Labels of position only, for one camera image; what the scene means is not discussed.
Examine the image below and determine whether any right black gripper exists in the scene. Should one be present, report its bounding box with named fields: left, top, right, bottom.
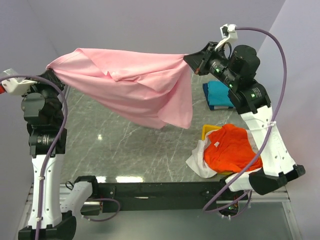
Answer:
left=183, top=41, right=238, bottom=88

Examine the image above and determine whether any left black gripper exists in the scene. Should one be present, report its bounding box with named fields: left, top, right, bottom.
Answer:
left=21, top=67, right=66, bottom=124

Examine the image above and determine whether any pink t shirt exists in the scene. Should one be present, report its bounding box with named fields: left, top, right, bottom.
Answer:
left=47, top=48, right=193, bottom=129

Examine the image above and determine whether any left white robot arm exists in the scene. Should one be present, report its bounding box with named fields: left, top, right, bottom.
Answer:
left=18, top=69, right=100, bottom=240

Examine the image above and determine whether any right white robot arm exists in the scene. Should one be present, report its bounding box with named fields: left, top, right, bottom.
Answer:
left=183, top=41, right=306, bottom=200

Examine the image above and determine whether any folded teal t shirt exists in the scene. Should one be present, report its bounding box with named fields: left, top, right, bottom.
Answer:
left=207, top=81, right=234, bottom=109

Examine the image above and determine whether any yellow plastic bin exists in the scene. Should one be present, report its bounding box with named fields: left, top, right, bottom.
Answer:
left=200, top=124, right=230, bottom=179

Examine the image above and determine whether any orange t shirt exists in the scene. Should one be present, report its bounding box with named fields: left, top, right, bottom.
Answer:
left=203, top=124, right=256, bottom=173

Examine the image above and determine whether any white t shirt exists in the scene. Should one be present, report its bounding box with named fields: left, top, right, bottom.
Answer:
left=186, top=130, right=258, bottom=178

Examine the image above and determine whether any black base beam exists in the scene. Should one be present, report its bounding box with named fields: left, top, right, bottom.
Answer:
left=88, top=181, right=223, bottom=213

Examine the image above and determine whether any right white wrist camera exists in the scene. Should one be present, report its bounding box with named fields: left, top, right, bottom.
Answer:
left=214, top=24, right=238, bottom=51

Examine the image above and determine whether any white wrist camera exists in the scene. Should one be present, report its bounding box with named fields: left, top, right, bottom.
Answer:
left=214, top=24, right=238, bottom=51
left=1, top=77, right=36, bottom=96

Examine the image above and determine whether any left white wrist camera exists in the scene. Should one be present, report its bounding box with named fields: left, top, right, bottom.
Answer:
left=1, top=77, right=36, bottom=96

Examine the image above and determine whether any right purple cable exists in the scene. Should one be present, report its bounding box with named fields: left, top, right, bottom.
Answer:
left=202, top=26, right=287, bottom=220

